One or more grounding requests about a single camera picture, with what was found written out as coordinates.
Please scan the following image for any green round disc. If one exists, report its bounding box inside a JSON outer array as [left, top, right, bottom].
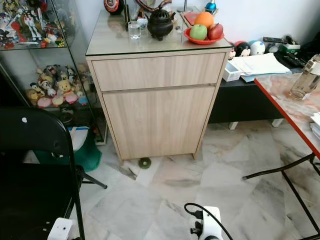
[[138, 157, 152, 169]]

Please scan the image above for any black folding table leg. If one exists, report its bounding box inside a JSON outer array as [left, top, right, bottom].
[[242, 152, 320, 236]]

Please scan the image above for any light wooden glass-topped cabinet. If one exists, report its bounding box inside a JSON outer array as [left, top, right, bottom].
[[86, 10, 233, 162]]

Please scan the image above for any black low bench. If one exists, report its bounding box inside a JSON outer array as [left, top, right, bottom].
[[208, 47, 320, 130]]

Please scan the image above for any marble table red edge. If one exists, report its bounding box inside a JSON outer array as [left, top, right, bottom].
[[254, 73, 320, 160]]

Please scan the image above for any small white open box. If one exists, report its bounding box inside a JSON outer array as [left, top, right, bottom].
[[222, 64, 242, 82]]

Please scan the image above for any thin white sheets pile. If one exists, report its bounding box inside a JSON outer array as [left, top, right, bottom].
[[310, 112, 320, 140]]

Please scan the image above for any black folding chair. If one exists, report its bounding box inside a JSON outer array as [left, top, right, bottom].
[[0, 106, 108, 240]]

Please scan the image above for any white paper stack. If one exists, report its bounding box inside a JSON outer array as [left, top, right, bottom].
[[230, 53, 292, 77]]

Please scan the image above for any clear plastic bottle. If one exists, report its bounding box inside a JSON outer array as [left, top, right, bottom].
[[289, 54, 320, 101]]

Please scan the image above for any black white toy head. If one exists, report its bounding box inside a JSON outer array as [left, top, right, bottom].
[[235, 41, 252, 57]]

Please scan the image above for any red fruit plate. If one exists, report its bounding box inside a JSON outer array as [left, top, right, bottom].
[[183, 27, 225, 46]]

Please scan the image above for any white blue toy ball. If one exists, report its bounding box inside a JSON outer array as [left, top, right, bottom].
[[250, 40, 266, 56]]

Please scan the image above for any yellow bear plush toy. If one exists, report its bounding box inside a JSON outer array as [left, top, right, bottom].
[[56, 80, 73, 96]]

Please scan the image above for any black keypad device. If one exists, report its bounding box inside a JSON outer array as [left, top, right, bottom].
[[282, 52, 310, 68]]

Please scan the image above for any green apple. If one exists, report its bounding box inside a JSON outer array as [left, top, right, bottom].
[[189, 24, 208, 41]]

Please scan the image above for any red apple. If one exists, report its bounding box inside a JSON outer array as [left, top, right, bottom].
[[207, 23, 224, 41]]

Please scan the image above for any green white box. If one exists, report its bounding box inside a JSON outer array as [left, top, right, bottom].
[[282, 43, 301, 53]]

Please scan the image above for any black remote control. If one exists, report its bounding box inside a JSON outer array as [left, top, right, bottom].
[[262, 36, 287, 44]]

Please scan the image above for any black incense burner pot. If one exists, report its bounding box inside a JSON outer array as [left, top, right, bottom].
[[147, 9, 177, 41]]

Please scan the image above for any clear drinking glass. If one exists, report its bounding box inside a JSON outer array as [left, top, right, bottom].
[[128, 21, 142, 40]]

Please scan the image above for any orange fruit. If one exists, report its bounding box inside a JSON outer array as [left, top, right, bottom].
[[193, 11, 215, 28]]

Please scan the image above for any glass display cabinet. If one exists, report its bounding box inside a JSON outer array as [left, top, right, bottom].
[[0, 0, 108, 146]]

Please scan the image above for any red flat box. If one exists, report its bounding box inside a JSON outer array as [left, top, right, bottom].
[[182, 11, 198, 26]]

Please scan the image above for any blue globe ornament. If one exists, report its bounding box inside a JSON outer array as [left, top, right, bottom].
[[204, 1, 217, 14]]

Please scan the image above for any red black round ornament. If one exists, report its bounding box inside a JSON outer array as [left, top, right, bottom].
[[104, 0, 125, 16]]

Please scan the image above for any white red robot figurine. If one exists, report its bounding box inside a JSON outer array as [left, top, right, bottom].
[[22, 10, 43, 43]]

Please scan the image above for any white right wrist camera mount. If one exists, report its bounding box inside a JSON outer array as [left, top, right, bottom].
[[200, 206, 223, 240]]

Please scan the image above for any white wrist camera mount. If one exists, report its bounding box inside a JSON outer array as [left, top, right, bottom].
[[200, 206, 223, 240], [47, 217, 74, 240]]

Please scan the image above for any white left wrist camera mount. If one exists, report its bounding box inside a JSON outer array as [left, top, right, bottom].
[[47, 217, 74, 240]]

